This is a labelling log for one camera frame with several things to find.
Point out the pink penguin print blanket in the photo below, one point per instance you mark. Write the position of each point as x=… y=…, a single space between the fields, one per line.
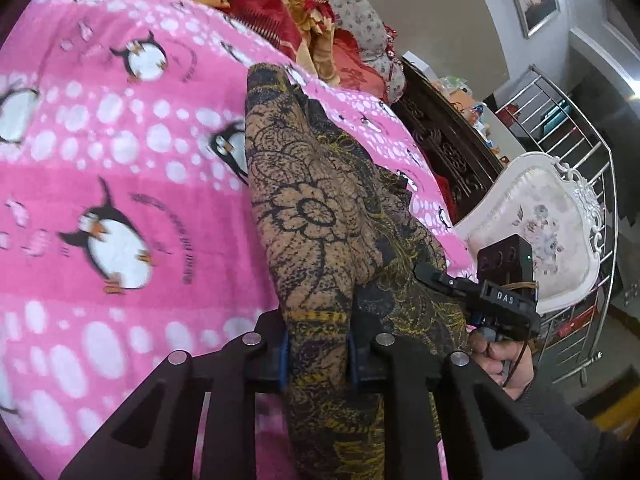
x=125 y=135

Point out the red embroidered pillow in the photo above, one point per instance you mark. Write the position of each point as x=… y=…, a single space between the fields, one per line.
x=360 y=70

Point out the red orange floral quilt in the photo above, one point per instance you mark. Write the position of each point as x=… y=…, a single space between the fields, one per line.
x=280 y=20

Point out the white ornate upholstered chair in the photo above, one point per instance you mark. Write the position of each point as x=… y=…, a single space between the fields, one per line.
x=530 y=210

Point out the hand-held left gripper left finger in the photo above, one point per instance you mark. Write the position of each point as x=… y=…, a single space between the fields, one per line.
x=282 y=365

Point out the dark carved wooden headboard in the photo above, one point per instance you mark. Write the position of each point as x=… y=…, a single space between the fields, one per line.
x=445 y=145

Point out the person's right hand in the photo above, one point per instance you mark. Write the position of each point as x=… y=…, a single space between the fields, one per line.
x=520 y=365

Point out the red bed sheet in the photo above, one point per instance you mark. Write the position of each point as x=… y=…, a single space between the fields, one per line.
x=445 y=195

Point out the brown floral patterned shirt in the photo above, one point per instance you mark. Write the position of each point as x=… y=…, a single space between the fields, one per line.
x=310 y=220

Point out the metal stair railing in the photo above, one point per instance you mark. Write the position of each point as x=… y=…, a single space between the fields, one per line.
x=550 y=120

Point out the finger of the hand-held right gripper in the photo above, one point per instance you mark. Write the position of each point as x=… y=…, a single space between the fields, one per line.
x=445 y=281

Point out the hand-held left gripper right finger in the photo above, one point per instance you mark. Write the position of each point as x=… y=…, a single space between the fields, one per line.
x=353 y=365

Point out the clear plastic bag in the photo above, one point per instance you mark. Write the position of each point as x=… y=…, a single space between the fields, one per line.
x=452 y=87

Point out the grey floral pillow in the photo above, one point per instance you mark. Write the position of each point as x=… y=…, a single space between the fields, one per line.
x=360 y=10

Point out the person's right forearm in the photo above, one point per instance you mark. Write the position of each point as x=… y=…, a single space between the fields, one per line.
x=575 y=425

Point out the white box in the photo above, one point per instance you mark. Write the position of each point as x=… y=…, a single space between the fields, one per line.
x=417 y=62

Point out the plastic bottle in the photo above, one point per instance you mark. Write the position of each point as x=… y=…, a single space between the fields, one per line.
x=480 y=114

